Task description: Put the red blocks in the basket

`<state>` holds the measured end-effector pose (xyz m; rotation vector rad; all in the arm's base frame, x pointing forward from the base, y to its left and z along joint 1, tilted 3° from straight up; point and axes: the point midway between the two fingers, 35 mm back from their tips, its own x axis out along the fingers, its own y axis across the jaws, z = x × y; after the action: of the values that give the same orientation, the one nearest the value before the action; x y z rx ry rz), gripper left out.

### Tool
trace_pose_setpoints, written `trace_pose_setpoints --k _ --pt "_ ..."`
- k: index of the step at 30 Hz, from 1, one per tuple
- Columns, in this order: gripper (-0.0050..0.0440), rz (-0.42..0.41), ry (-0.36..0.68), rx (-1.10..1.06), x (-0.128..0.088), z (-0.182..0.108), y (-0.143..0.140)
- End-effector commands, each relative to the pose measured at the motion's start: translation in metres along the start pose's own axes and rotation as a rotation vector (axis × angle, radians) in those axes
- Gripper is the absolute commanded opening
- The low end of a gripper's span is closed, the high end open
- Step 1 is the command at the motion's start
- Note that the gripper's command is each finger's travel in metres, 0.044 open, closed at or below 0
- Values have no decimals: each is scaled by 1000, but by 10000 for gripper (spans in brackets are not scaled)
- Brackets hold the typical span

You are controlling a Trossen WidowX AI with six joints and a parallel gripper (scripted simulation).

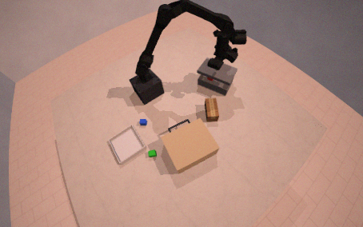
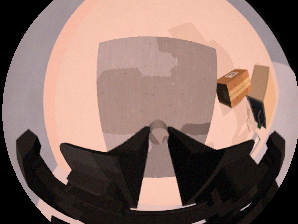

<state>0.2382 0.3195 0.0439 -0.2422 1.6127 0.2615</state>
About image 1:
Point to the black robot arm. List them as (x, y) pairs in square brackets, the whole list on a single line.
[(167, 12)]

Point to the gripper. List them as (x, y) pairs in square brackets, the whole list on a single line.
[(217, 62)]

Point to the small green block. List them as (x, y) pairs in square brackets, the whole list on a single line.
[(152, 153)]

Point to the small blue block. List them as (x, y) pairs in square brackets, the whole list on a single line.
[(143, 122)]

